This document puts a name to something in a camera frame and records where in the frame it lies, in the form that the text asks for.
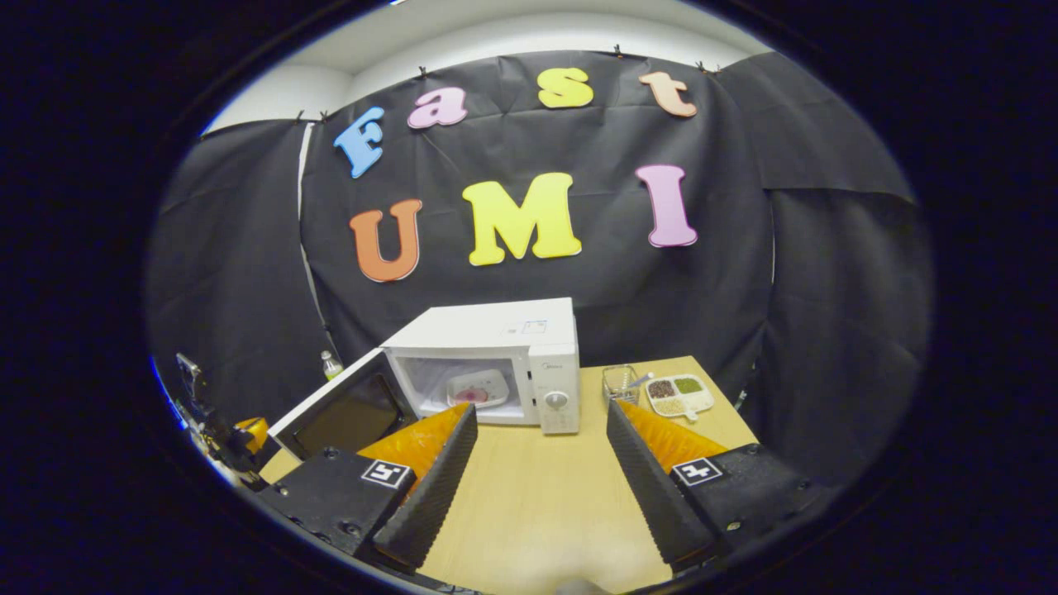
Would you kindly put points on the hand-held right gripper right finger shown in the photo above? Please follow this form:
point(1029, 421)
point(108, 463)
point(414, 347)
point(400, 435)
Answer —
point(653, 496)

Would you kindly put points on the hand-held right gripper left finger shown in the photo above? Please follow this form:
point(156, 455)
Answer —
point(434, 496)

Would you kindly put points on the pink ham slice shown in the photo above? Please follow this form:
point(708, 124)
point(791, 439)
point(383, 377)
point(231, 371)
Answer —
point(471, 396)

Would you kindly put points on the white rectangular food plate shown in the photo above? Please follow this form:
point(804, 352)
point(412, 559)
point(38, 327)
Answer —
point(489, 383)

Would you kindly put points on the white microwave oven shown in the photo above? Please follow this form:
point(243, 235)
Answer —
point(479, 326)

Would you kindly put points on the white divided bean dish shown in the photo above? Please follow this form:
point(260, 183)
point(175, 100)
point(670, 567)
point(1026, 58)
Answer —
point(678, 397)

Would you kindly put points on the green drink bottle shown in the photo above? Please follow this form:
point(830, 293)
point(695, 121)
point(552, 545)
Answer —
point(331, 366)

